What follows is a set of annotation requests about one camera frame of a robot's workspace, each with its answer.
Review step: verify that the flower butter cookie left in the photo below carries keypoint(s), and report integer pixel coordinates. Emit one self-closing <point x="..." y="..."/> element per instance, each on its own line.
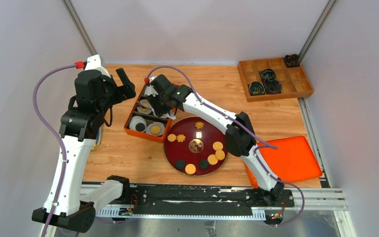
<point x="180" y="138"/>

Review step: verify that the white paper cup middle-left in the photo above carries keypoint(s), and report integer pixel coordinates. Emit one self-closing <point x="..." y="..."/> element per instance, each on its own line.
<point x="143" y="104"/>

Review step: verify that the white paper cup middle-right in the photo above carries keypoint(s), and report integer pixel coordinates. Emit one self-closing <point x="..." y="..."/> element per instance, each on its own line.
<point x="169" y="115"/>

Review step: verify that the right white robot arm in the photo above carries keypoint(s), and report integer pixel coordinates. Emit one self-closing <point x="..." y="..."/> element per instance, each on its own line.
<point x="240" y="138"/>

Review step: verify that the orange cookie box tray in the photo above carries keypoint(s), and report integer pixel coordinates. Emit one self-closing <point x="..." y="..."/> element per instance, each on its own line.
<point x="150" y="117"/>

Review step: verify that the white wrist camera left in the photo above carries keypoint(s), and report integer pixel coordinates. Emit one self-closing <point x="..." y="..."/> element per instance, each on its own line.
<point x="94" y="62"/>

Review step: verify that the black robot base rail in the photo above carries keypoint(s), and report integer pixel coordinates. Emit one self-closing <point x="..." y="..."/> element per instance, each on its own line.
<point x="156" y="201"/>

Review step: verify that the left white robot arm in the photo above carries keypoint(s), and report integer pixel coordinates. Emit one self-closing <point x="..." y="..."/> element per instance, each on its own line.
<point x="65" y="207"/>

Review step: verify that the orange box lid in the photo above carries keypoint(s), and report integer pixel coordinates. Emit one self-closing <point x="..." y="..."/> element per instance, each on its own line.
<point x="293" y="161"/>

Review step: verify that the flower butter cookie upper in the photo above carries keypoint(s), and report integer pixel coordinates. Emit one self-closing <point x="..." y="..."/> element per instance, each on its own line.
<point x="199" y="125"/>

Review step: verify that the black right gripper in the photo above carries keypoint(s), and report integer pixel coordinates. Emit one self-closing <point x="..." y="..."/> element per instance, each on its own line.
<point x="159" y="110"/>

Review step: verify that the white paper cup bottom-left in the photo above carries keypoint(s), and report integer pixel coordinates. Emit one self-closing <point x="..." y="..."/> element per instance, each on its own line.
<point x="135" y="120"/>

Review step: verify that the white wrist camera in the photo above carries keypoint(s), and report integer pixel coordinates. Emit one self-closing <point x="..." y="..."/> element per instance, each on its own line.
<point x="94" y="62"/>
<point x="150" y="91"/>

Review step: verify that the black chocolate cookie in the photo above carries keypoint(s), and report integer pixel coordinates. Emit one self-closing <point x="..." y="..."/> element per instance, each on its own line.
<point x="203" y="164"/>
<point x="140" y="127"/>
<point x="180" y="165"/>

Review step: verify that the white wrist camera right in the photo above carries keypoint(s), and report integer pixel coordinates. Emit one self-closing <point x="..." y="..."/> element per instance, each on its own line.
<point x="150" y="91"/>

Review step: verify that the yellow blue cloth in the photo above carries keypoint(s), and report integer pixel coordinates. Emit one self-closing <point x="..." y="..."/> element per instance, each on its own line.
<point x="99" y="138"/>

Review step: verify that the dark red round plate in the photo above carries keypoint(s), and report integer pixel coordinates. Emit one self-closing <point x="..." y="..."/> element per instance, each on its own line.
<point x="197" y="146"/>

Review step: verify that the wooden compartment organizer box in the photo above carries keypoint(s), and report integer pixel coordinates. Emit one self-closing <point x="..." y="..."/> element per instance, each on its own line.
<point x="294" y="81"/>

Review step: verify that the white paper cup bottom-right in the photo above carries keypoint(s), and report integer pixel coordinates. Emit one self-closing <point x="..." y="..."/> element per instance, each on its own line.
<point x="148" y="129"/>

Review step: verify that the plain round butter cookie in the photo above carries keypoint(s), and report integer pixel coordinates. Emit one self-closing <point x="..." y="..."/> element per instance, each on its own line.
<point x="171" y="137"/>

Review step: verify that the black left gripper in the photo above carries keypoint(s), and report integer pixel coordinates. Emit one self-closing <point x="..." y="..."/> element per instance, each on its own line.
<point x="127" y="90"/>

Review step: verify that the flower butter cookie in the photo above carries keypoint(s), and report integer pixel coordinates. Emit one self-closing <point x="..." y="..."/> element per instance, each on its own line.
<point x="180" y="138"/>
<point x="199" y="125"/>

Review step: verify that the rolled dark patterned tie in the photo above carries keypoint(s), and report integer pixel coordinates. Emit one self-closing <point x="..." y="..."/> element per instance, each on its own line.
<point x="256" y="88"/>
<point x="272" y="86"/>
<point x="267" y="74"/>
<point x="291" y="61"/>

